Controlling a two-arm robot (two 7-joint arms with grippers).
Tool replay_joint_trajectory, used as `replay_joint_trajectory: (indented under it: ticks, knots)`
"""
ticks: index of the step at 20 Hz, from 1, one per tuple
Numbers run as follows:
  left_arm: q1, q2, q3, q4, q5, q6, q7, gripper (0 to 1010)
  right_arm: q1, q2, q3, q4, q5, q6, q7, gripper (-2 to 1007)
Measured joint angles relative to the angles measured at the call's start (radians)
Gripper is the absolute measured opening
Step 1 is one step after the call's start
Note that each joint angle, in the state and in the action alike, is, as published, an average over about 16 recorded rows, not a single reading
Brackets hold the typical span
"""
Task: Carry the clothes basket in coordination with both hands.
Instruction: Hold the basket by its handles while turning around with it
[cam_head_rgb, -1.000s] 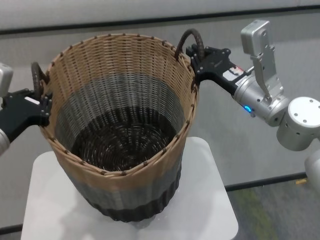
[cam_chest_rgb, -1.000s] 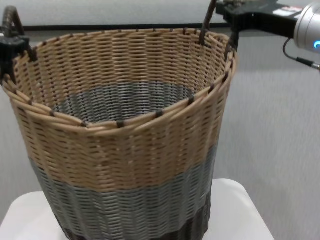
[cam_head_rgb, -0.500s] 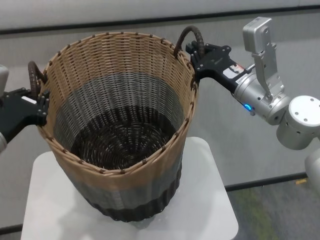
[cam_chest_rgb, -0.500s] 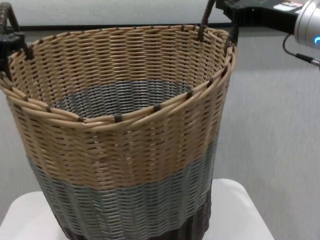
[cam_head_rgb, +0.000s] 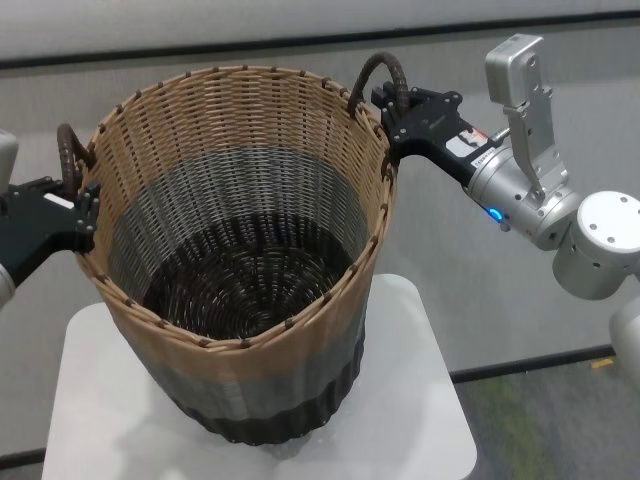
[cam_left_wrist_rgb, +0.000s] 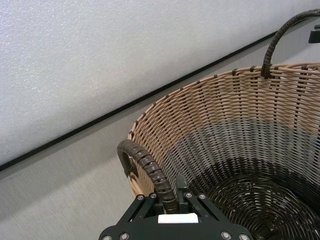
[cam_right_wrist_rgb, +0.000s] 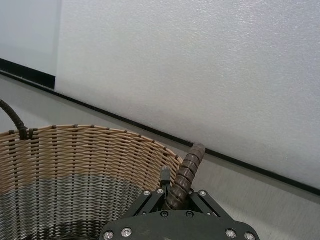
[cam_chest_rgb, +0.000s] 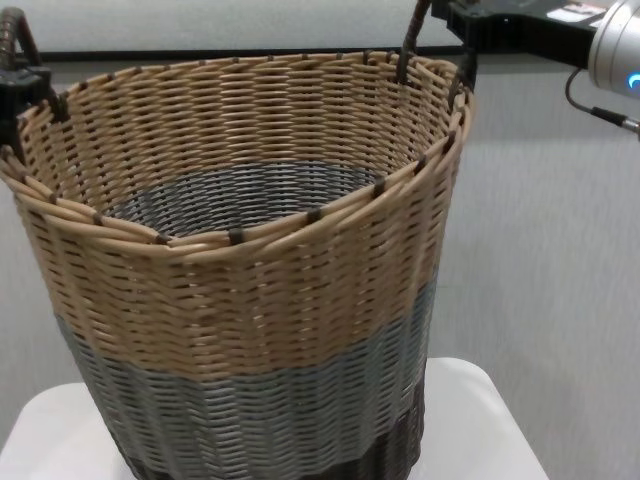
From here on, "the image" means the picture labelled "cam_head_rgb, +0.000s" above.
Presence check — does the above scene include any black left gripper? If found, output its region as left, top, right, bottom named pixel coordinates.
left=0, top=175, right=103, bottom=292

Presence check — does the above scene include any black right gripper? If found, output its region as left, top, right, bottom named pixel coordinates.
left=369, top=83, right=505, bottom=190

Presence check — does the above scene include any tan and grey woven basket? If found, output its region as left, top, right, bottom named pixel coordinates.
left=56, top=52, right=401, bottom=447

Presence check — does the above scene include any black wall trim strip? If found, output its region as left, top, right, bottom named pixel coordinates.
left=0, top=19, right=640, bottom=70

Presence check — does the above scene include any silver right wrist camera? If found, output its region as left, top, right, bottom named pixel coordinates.
left=484, top=33, right=571, bottom=202

